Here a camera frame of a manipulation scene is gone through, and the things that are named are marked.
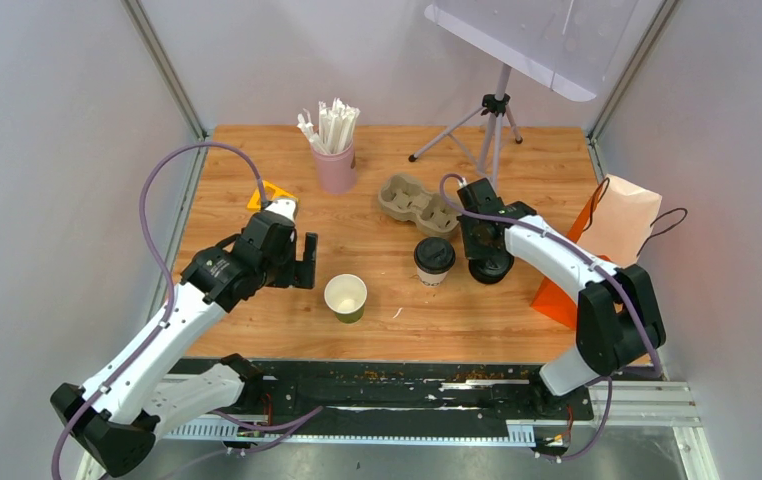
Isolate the black cup lid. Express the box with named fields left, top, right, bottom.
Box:
left=413, top=237, right=456, bottom=274

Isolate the green paper cup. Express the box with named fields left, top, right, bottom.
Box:
left=324, top=274, right=368, bottom=324

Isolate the white paper cup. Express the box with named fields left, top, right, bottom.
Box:
left=416, top=267, right=449, bottom=287

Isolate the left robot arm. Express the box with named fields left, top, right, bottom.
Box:
left=50, top=198, right=318, bottom=478

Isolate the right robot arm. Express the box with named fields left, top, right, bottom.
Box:
left=451, top=175, right=666, bottom=418

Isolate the stack of black lids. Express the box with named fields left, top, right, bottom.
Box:
left=468, top=254, right=514, bottom=285

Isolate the yellow triangular plastic piece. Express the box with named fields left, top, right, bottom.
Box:
left=246, top=180, right=298, bottom=212

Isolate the pink straw holder cup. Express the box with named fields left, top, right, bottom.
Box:
left=311, top=143, right=357, bottom=195

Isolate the pulp cup carrier tray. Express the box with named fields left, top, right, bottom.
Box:
left=377, top=173, right=459, bottom=240

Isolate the grey tripod stand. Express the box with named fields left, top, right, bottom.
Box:
left=408, top=64, right=523, bottom=188

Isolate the wrapped straws bundle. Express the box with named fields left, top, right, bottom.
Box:
left=297, top=98, right=361, bottom=155

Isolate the orange paper bag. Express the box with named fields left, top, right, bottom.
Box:
left=531, top=175, right=663, bottom=330

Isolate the white board on tripod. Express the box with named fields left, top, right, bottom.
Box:
left=424, top=0, right=637, bottom=103

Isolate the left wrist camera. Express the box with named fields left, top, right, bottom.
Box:
left=263, top=197, right=299, bottom=222

